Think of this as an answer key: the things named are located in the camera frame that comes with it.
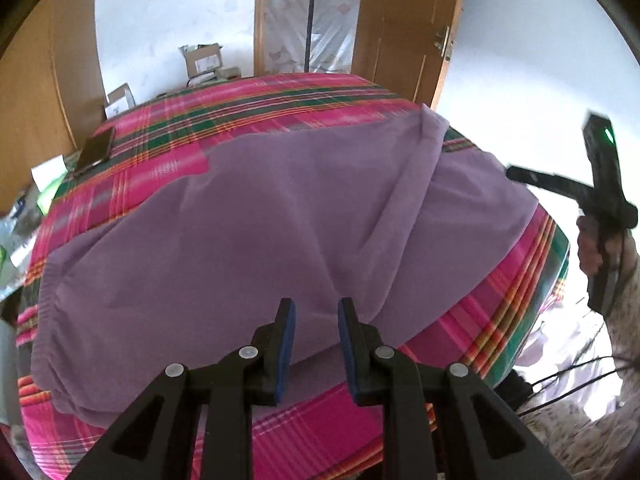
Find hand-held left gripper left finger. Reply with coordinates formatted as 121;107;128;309
65;297;297;480

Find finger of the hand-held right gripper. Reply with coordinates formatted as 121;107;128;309
506;165;593;206

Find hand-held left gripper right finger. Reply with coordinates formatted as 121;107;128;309
337;297;573;480

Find purple fleece pants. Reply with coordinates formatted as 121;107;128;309
30;104;541;428

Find person's right hand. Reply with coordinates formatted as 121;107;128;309
576;215;640;283

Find white rose printed pillow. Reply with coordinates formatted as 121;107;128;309
515;280;616;401

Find metal door lock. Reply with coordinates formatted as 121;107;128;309
434;26;456;61

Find wooden door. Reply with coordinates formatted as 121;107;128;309
350;0;471;111

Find pink green plaid blanket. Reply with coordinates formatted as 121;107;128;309
15;72;571;480

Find clear plastic sheet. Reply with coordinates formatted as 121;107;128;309
262;0;363;75

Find black smartphone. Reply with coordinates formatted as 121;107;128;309
74;126;117;177

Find white paper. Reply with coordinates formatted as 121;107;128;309
31;155;68;196

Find small open cardboard box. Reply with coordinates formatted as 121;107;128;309
105;82;137;121

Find brown cardboard box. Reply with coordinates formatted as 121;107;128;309
179;42;223;77

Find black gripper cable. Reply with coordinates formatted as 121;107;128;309
517;367;631;416
530;355;626;391

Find hanging black cable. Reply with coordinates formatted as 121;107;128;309
302;0;321;73

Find wooden door frame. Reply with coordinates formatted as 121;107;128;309
254;0;271;77

